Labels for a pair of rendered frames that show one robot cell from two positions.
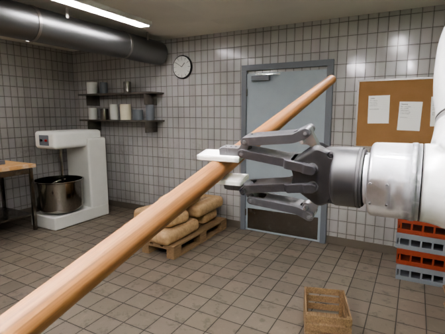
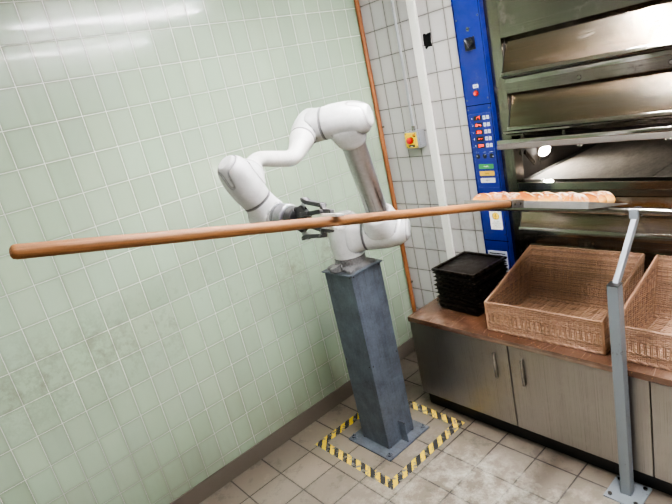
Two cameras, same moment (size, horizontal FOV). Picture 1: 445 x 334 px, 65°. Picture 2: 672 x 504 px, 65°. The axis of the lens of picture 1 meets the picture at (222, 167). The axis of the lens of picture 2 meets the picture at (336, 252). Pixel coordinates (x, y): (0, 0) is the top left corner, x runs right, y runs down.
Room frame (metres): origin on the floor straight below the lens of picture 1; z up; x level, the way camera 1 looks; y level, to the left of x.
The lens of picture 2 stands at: (1.86, 0.57, 1.83)
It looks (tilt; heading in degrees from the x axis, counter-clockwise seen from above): 17 degrees down; 203
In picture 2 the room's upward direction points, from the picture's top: 13 degrees counter-clockwise
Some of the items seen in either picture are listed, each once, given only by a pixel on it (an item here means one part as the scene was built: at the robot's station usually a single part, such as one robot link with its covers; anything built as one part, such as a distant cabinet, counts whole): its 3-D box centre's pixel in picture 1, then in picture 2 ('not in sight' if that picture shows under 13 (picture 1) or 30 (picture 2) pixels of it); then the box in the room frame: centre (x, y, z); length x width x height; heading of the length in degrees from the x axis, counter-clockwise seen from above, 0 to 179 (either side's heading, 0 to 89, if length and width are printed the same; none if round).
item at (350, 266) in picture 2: not in sight; (347, 261); (-0.39, -0.36, 1.03); 0.22 x 0.18 x 0.06; 151
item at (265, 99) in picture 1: (282, 152); not in sight; (4.29, -0.74, 1.08); 1.14 x 0.09 x 2.16; 61
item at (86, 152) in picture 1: (69, 175); not in sight; (5.00, 2.24, 0.66); 1.00 x 0.66 x 1.32; 151
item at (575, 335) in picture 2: not in sight; (562, 292); (-0.56, 0.60, 0.72); 0.56 x 0.49 x 0.28; 62
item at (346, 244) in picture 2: not in sight; (346, 233); (-0.41, -0.34, 1.17); 0.18 x 0.16 x 0.22; 92
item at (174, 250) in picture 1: (177, 230); not in sight; (4.27, 0.58, 0.07); 1.20 x 0.80 x 0.14; 151
